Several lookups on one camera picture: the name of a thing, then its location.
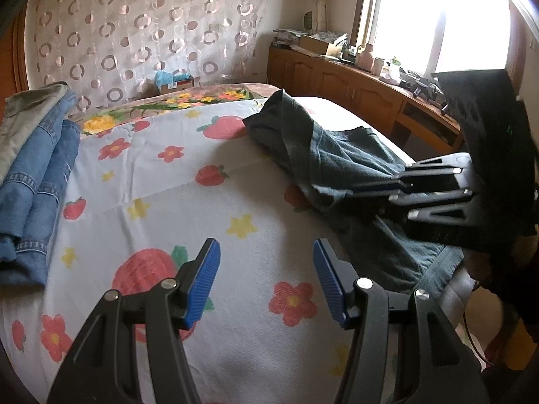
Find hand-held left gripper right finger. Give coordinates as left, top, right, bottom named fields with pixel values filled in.
left=313, top=238, right=492, bottom=404

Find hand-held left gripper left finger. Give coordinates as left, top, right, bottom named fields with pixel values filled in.
left=47, top=238, right=221, bottom=404

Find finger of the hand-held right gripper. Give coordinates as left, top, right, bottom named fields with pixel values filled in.
left=387, top=190, right=483, bottom=247
left=349, top=154, right=478, bottom=196

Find dark green pants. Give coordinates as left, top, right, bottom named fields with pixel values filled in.
left=243, top=89, right=465, bottom=295

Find strawberry flower print bedsheet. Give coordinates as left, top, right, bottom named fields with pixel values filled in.
left=0, top=96, right=468, bottom=404

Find wooden cabinet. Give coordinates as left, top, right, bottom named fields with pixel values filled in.
left=267, top=45, right=465, bottom=157

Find window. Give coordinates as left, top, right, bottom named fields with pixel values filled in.
left=357, top=0, right=525, bottom=77

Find pink jar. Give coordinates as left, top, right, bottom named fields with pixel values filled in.
left=356, top=43, right=375, bottom=70

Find large open cardboard box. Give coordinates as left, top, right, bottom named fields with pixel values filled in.
left=297, top=34, right=343, bottom=57

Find yellow flower pattern quilt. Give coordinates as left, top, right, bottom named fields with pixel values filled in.
left=80, top=83, right=288, bottom=136

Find folded blue jeans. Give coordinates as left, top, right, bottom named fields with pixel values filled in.
left=0, top=90, right=82, bottom=289

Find small cardboard box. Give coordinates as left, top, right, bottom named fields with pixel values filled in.
left=158, top=77, right=195, bottom=96

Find light blue cloth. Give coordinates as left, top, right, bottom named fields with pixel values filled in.
left=154, top=69, right=193, bottom=87

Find olive green folded garment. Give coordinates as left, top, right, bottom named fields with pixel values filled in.
left=0, top=82, right=70, bottom=186

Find circle pattern lace cloth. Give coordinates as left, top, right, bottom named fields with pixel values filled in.
left=25, top=0, right=273, bottom=112

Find wooden headboard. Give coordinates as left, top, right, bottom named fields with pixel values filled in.
left=0, top=0, right=32, bottom=98

